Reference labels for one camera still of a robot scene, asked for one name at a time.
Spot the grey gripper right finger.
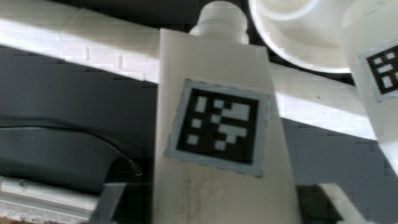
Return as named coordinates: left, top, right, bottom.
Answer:
left=319, top=183, right=376, bottom=224

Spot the white front barrier rail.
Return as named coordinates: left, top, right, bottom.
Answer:
left=0, top=0, right=374, bottom=139

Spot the white stool leg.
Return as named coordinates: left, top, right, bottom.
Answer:
left=152, top=1, right=301, bottom=224
left=340, top=0, right=398, bottom=175

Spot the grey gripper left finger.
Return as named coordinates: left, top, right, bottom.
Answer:
left=86, top=183, right=125, bottom=224

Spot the grey metal frame edge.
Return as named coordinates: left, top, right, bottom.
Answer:
left=0, top=176, right=97, bottom=224

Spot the white round stool seat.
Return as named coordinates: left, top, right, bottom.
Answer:
left=248, top=0, right=355, bottom=73

